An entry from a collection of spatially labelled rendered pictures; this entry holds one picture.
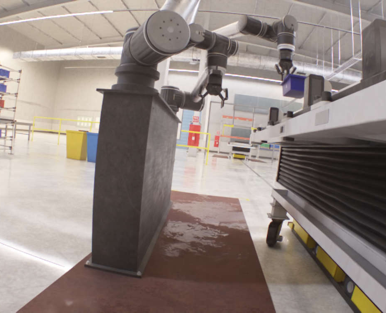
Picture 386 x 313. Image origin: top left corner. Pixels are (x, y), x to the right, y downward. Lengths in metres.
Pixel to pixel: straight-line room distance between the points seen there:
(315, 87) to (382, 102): 0.61
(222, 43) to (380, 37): 0.92
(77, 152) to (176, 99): 4.03
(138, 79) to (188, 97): 1.59
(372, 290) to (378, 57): 0.54
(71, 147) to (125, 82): 5.27
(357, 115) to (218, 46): 0.96
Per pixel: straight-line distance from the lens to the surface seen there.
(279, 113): 1.92
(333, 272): 1.60
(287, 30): 1.58
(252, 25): 1.64
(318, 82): 1.06
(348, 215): 1.16
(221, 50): 1.37
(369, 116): 0.50
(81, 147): 6.37
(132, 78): 1.31
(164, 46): 1.08
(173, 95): 2.81
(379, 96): 0.48
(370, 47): 0.63
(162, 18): 1.11
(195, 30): 1.32
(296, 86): 1.43
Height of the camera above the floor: 0.70
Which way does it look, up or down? 1 degrees down
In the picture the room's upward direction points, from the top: 7 degrees clockwise
